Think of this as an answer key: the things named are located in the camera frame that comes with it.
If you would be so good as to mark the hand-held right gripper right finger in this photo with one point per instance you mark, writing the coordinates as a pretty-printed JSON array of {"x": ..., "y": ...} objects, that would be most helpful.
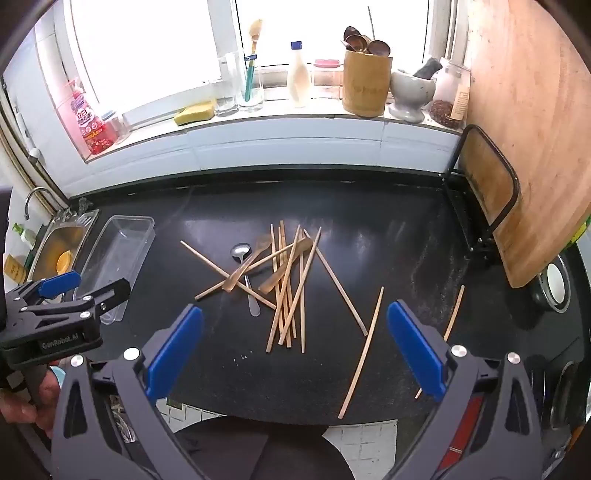
[{"x": 415, "y": 350}]

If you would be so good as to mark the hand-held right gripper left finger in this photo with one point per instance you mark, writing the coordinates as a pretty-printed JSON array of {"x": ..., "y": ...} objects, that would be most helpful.
[{"x": 175, "y": 350}]

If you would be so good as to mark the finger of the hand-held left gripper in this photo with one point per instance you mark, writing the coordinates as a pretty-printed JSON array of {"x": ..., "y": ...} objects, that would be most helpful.
[
  {"x": 60, "y": 281},
  {"x": 108, "y": 293}
]

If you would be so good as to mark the clear plastic container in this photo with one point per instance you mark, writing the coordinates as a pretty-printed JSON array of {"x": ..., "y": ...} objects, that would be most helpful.
[{"x": 115, "y": 258}]

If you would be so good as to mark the pile of bamboo chopsticks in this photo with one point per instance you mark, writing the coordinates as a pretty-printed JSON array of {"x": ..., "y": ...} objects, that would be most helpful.
[{"x": 282, "y": 314}]

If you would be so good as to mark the wooden spoon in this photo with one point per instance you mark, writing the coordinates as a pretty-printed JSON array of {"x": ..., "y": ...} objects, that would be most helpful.
[
  {"x": 272, "y": 284},
  {"x": 264, "y": 242}
]

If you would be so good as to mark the metal spoon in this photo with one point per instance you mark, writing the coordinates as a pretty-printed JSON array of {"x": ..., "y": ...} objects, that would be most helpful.
[{"x": 240, "y": 251}]

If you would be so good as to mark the person's left hand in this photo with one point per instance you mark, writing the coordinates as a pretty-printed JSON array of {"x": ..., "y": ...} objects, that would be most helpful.
[{"x": 18, "y": 413}]

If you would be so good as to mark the stainless steel sink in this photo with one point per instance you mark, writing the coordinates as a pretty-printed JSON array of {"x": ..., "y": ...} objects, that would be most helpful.
[{"x": 55, "y": 240}]

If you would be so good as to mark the green white bottle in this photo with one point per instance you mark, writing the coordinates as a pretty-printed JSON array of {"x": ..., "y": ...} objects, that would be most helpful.
[{"x": 23, "y": 233}]

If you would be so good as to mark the steel wool scrubber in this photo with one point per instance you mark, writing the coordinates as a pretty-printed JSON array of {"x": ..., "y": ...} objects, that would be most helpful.
[{"x": 83, "y": 203}]

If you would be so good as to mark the metal faucet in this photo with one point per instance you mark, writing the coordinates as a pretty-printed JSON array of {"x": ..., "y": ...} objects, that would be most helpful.
[{"x": 32, "y": 194}]

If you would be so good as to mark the black metal rack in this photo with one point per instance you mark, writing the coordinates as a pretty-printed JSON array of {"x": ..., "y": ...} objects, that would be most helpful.
[{"x": 464, "y": 217}]

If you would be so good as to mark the steel bowl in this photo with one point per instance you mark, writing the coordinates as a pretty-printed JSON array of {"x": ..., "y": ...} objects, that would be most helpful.
[{"x": 554, "y": 281}]

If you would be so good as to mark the pink dish soap bottle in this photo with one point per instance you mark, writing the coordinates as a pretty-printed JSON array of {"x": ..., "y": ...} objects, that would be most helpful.
[{"x": 83, "y": 124}]

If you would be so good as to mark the small glass jar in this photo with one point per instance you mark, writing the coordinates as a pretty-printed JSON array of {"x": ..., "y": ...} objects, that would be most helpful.
[{"x": 115, "y": 129}]

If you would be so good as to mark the yellow sponge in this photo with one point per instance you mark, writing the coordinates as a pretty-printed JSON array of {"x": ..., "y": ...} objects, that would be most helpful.
[{"x": 194, "y": 113}]

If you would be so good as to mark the tall drinking glass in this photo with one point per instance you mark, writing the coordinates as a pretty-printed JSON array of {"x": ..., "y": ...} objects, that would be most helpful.
[
  {"x": 256, "y": 99},
  {"x": 226, "y": 99}
]

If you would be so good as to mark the glass spice jar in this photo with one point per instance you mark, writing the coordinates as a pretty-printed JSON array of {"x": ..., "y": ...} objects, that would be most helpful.
[{"x": 445, "y": 113}]

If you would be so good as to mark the window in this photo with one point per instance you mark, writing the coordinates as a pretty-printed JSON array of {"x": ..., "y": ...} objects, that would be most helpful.
[{"x": 152, "y": 55}]

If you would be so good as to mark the stone mortar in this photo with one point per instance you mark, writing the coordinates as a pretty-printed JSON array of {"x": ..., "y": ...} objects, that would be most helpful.
[{"x": 408, "y": 92}]

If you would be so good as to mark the large wooden cutting board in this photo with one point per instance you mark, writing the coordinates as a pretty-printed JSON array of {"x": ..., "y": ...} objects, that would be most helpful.
[{"x": 531, "y": 115}]

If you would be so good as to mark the bamboo utensil holder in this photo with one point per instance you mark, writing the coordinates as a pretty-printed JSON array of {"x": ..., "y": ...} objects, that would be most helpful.
[{"x": 364, "y": 87}]

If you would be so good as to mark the dark stone pestle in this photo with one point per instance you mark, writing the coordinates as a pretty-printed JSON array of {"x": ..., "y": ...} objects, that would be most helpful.
[{"x": 429, "y": 68}]

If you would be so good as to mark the white squeeze bottle blue cap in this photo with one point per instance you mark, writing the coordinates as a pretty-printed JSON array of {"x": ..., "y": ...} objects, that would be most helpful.
[{"x": 299, "y": 78}]

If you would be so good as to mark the clear jar red lid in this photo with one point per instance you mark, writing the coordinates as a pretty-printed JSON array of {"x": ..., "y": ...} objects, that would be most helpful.
[{"x": 325, "y": 63}]

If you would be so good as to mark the dark wooden ladle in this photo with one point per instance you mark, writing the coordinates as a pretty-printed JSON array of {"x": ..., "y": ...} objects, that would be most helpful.
[
  {"x": 352, "y": 32},
  {"x": 378, "y": 47},
  {"x": 356, "y": 45}
]

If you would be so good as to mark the thin metal stick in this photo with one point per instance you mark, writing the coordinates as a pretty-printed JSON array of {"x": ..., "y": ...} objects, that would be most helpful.
[{"x": 371, "y": 23}]

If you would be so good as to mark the wall pipe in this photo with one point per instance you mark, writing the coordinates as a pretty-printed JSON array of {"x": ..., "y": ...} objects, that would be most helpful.
[{"x": 33, "y": 156}]

